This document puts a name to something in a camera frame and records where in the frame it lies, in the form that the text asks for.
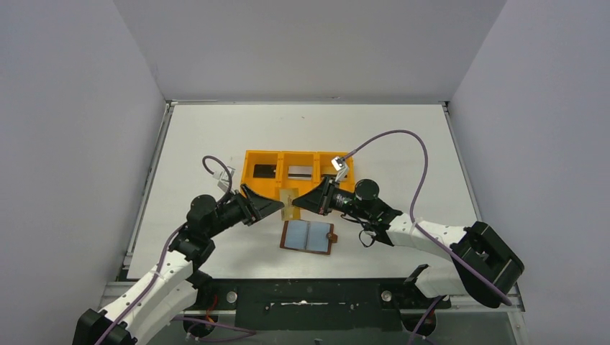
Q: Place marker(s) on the white magnetic stripe card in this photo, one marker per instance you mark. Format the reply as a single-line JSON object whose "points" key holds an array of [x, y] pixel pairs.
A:
{"points": [[300, 172]]}

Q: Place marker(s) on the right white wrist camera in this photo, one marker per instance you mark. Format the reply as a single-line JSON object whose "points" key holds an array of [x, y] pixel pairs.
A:
{"points": [[341, 167]]}

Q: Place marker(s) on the brown leather card holder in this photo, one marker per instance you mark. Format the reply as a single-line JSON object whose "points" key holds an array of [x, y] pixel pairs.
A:
{"points": [[308, 236]]}

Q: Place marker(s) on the left yellow bin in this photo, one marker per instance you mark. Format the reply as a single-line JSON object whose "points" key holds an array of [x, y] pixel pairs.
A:
{"points": [[263, 187]]}

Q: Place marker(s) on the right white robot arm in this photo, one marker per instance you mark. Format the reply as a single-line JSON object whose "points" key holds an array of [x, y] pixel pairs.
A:
{"points": [[479, 263]]}

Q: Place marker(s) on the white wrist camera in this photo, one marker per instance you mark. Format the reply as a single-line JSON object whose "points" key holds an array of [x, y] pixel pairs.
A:
{"points": [[341, 167], [224, 178]]}

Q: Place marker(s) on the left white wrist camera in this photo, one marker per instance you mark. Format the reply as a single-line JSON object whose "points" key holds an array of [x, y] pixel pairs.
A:
{"points": [[224, 178]]}

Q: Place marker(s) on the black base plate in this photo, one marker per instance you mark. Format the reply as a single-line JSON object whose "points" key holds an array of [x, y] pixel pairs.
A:
{"points": [[386, 304]]}

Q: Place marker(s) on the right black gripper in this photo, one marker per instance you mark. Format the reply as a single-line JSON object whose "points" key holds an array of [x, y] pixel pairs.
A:
{"points": [[325, 195]]}

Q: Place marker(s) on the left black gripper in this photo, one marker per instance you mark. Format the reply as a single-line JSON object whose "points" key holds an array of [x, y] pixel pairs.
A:
{"points": [[244, 205]]}

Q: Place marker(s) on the right yellow bin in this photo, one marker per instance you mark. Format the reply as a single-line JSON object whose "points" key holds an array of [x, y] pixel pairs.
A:
{"points": [[324, 159]]}

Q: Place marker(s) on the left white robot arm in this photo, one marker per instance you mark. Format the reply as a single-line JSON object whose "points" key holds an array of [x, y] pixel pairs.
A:
{"points": [[172, 284]]}

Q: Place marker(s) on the gold numbered card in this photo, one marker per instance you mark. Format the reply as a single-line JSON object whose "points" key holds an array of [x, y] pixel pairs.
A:
{"points": [[289, 212]]}

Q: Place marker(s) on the black VIP card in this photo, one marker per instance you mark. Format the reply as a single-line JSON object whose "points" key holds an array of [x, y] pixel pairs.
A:
{"points": [[261, 171]]}

